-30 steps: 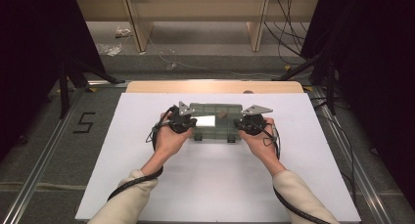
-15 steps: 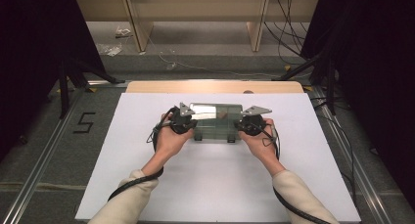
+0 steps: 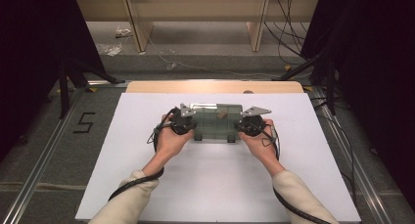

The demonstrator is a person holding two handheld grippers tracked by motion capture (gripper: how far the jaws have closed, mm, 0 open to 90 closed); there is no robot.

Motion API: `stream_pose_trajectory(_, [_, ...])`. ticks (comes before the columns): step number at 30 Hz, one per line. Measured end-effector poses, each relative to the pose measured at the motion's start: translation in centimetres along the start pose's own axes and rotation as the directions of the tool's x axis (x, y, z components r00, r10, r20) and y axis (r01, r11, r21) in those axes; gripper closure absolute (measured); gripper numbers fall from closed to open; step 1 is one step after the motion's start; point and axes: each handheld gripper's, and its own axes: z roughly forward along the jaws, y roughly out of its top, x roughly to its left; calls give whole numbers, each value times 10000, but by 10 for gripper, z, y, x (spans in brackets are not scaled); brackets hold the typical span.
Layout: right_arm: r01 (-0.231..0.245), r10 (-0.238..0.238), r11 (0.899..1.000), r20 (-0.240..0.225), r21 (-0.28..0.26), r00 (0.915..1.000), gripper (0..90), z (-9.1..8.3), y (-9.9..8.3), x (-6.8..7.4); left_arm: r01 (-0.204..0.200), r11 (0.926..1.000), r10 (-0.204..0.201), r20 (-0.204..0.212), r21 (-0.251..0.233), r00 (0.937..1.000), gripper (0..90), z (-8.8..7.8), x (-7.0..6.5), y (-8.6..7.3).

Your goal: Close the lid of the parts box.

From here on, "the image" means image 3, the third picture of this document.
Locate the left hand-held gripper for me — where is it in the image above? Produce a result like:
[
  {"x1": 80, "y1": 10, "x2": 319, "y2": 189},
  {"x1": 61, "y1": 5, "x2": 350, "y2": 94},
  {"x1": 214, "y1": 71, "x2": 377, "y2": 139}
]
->
[{"x1": 169, "y1": 103, "x2": 199, "y2": 136}]

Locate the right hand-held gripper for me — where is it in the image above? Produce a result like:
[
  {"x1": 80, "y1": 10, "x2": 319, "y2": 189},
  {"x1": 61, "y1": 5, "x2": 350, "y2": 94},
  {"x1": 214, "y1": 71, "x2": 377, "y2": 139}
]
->
[{"x1": 237, "y1": 106, "x2": 272, "y2": 137}]

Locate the clear green compartment box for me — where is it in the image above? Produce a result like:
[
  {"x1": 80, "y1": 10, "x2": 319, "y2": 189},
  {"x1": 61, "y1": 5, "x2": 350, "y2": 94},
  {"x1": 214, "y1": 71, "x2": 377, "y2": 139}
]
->
[{"x1": 190, "y1": 103, "x2": 245, "y2": 144}]

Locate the person's right hand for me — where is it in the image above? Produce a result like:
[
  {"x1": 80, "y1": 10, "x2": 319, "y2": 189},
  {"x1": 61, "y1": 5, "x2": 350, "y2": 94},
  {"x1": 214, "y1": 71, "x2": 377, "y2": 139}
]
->
[{"x1": 238, "y1": 119, "x2": 281, "y2": 166}]

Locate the person's left hand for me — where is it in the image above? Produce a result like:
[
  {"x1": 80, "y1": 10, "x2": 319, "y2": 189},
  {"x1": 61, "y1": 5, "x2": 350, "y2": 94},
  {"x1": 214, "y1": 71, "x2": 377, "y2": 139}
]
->
[{"x1": 153, "y1": 115, "x2": 196, "y2": 168}]

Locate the light wooden table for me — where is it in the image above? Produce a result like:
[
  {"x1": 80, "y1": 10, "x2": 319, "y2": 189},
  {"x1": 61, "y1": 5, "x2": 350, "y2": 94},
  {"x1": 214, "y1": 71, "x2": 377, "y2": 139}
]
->
[{"x1": 125, "y1": 80, "x2": 305, "y2": 95}]

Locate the white board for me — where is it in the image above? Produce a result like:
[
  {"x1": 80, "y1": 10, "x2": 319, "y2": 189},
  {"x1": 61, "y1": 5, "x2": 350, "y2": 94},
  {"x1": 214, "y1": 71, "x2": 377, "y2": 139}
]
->
[{"x1": 74, "y1": 92, "x2": 361, "y2": 222}]

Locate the black metal stand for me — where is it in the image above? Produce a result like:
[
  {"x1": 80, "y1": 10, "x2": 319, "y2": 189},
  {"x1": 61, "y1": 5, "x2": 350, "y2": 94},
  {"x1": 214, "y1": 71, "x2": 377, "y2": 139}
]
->
[
  {"x1": 272, "y1": 51, "x2": 339, "y2": 115},
  {"x1": 58, "y1": 56, "x2": 126, "y2": 120}
]

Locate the clear plastic bag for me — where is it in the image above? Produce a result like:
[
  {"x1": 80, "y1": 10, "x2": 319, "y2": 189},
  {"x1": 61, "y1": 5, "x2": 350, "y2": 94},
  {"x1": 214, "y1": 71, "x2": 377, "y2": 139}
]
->
[{"x1": 96, "y1": 42, "x2": 123, "y2": 58}]

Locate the crumpled white paper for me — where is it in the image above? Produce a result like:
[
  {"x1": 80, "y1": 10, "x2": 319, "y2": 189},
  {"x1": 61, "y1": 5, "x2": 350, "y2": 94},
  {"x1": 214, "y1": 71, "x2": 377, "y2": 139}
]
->
[{"x1": 115, "y1": 25, "x2": 133, "y2": 39}]

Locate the beige wooden desk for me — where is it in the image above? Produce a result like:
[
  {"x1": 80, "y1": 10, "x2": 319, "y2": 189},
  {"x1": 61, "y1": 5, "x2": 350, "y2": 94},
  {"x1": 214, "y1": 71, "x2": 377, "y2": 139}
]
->
[{"x1": 74, "y1": 0, "x2": 320, "y2": 53}]

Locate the dark curtain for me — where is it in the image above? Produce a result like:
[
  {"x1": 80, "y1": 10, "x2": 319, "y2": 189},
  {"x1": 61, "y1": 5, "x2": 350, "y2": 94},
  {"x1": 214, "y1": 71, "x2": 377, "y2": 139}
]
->
[
  {"x1": 0, "y1": 0, "x2": 106, "y2": 161},
  {"x1": 300, "y1": 0, "x2": 415, "y2": 203}
]

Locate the thin white cable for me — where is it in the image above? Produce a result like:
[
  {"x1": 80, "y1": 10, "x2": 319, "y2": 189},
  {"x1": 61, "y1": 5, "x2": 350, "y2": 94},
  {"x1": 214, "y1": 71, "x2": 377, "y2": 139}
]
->
[{"x1": 143, "y1": 31, "x2": 282, "y2": 79}]

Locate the left hand-held gripper cable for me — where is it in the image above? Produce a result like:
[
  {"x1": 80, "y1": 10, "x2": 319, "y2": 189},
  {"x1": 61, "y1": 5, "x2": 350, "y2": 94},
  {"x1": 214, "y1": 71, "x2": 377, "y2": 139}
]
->
[{"x1": 107, "y1": 107, "x2": 180, "y2": 202}]

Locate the hand-held gripper cable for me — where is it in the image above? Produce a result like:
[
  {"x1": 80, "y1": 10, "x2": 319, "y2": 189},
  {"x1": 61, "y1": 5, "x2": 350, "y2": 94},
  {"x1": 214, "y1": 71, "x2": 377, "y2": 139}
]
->
[
  {"x1": 255, "y1": 122, "x2": 334, "y2": 224},
  {"x1": 107, "y1": 107, "x2": 180, "y2": 202}
]

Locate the right hand-held gripper cable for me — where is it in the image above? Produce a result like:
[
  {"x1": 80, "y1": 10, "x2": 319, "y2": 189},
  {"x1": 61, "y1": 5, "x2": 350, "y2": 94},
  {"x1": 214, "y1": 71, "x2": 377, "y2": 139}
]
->
[{"x1": 255, "y1": 122, "x2": 334, "y2": 224}]

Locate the thin black floor cable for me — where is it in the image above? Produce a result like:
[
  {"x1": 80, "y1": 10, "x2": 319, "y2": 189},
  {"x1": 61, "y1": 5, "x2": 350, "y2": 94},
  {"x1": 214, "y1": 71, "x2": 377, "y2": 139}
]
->
[{"x1": 311, "y1": 96, "x2": 359, "y2": 205}]

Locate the bundle of hanging black cables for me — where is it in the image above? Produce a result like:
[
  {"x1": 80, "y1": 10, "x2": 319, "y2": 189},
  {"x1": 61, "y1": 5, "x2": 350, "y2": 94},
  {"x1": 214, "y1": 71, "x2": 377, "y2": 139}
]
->
[{"x1": 263, "y1": 0, "x2": 311, "y2": 60}]

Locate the aluminium rail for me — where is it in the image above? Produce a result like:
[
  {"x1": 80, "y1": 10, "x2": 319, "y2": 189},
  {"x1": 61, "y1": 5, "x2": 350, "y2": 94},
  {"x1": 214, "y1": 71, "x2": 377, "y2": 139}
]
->
[
  {"x1": 1, "y1": 86, "x2": 86, "y2": 224},
  {"x1": 309, "y1": 86, "x2": 397, "y2": 224}
]

